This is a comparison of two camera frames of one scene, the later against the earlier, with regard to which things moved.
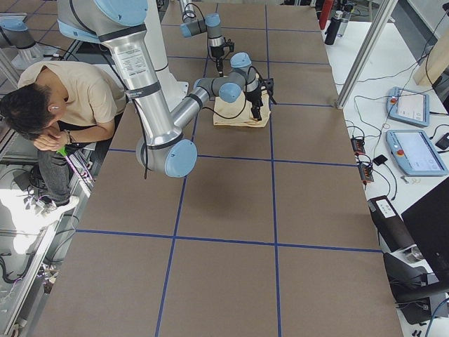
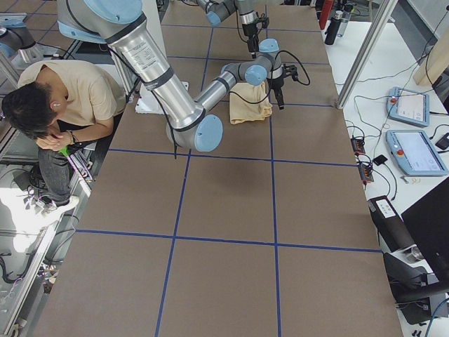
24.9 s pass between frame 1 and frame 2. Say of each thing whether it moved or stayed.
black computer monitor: stayed
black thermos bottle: stayed
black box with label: stayed
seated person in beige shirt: stayed
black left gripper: moved
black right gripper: moved
